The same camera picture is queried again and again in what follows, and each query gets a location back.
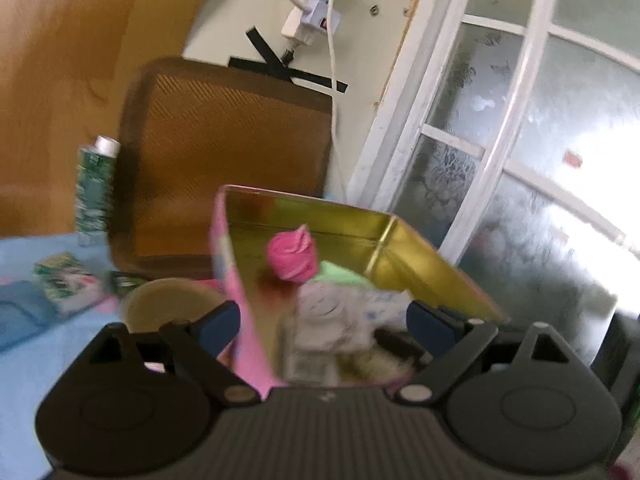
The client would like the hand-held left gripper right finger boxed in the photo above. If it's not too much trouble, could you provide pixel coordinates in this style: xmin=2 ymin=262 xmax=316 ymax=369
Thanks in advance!
xmin=392 ymin=300 xmax=577 ymax=406

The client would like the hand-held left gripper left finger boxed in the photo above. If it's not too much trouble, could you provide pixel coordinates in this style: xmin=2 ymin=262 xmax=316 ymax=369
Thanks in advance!
xmin=85 ymin=300 xmax=261 ymax=407

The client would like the light green cloth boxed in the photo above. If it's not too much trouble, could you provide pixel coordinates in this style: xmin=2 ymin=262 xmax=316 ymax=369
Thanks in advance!
xmin=317 ymin=259 xmax=377 ymax=292

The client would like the white printed cloth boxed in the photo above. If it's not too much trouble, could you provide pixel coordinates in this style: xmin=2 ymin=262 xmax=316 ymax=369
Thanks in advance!
xmin=284 ymin=280 xmax=417 ymax=387

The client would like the pink biscuit tin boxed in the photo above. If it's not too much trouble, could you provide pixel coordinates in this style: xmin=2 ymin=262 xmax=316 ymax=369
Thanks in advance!
xmin=209 ymin=185 xmax=511 ymax=401

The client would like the beige round bowl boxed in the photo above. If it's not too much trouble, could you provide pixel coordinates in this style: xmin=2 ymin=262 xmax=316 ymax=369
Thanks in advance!
xmin=122 ymin=279 xmax=227 ymax=337

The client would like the small dark green packet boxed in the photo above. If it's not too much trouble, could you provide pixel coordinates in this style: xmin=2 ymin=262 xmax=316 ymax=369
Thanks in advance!
xmin=108 ymin=270 xmax=149 ymax=297

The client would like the green printed packet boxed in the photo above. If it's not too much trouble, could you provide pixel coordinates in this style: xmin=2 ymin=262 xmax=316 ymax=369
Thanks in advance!
xmin=33 ymin=252 xmax=104 ymax=316

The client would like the green drink carton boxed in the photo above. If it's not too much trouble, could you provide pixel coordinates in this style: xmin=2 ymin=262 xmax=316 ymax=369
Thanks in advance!
xmin=74 ymin=135 xmax=122 ymax=247

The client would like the blue cloth pouch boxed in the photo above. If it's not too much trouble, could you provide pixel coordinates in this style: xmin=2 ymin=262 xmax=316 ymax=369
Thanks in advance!
xmin=0 ymin=280 xmax=57 ymax=352

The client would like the light blue printed bedsheet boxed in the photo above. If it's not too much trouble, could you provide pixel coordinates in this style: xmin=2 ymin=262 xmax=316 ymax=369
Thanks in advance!
xmin=0 ymin=232 xmax=167 ymax=472

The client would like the white frosted glass door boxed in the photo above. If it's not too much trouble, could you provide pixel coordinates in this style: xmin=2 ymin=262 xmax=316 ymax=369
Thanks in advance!
xmin=347 ymin=0 xmax=640 ymax=372

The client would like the black tape cross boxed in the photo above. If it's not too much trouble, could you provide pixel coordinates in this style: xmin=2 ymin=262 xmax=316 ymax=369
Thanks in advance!
xmin=228 ymin=27 xmax=349 ymax=95

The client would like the wooden panel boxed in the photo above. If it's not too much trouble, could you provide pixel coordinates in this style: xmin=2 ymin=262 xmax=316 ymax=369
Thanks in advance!
xmin=0 ymin=0 xmax=222 ymax=239

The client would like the white plug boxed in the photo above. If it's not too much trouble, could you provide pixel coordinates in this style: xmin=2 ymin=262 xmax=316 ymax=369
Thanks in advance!
xmin=280 ymin=9 xmax=312 ymax=45

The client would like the white power adapter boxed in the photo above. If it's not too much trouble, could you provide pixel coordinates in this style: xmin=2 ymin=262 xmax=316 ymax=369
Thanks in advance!
xmin=304 ymin=0 xmax=344 ymax=32

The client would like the white power cable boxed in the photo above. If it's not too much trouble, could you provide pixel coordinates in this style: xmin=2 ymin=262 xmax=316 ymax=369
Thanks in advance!
xmin=326 ymin=0 xmax=355 ymax=202

